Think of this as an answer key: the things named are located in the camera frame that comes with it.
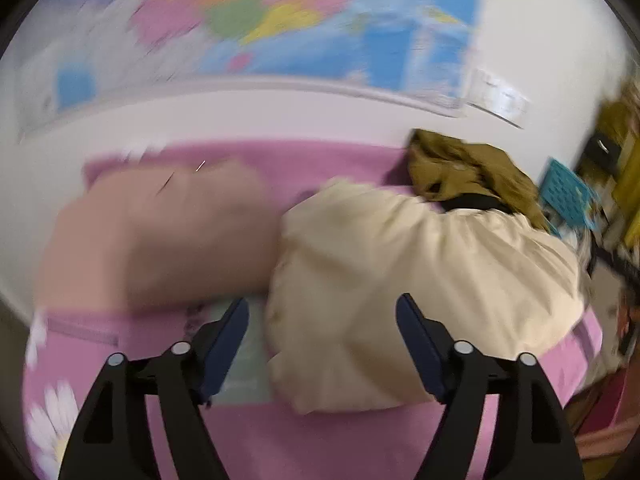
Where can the pink bed sheet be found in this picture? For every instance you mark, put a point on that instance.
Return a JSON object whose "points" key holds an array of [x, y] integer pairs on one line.
{"points": [[257, 433]]}

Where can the cream yellow coat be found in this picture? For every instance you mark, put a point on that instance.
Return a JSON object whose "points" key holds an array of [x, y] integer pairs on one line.
{"points": [[351, 250]]}

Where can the olive brown garment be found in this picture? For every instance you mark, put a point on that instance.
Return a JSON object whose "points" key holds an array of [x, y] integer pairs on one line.
{"points": [[459, 174]]}

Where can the white wall socket panel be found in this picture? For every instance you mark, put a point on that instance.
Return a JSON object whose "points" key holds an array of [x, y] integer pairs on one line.
{"points": [[495, 96]]}

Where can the peach pink pillow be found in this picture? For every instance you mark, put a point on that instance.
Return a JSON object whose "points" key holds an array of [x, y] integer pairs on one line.
{"points": [[155, 237]]}

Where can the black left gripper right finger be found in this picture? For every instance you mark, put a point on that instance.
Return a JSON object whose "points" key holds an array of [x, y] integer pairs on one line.
{"points": [[531, 439]]}

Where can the teal perforated storage basket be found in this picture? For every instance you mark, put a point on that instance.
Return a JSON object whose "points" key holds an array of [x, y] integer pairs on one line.
{"points": [[572, 200]]}

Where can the mustard yellow hanging garment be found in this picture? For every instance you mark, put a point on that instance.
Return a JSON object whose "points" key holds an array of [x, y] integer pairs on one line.
{"points": [[618, 120]]}

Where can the colourful wall map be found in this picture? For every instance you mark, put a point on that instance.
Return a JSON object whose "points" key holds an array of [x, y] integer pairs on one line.
{"points": [[74, 52]]}

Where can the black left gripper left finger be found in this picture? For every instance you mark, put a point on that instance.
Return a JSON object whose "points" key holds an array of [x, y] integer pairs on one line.
{"points": [[111, 438]]}

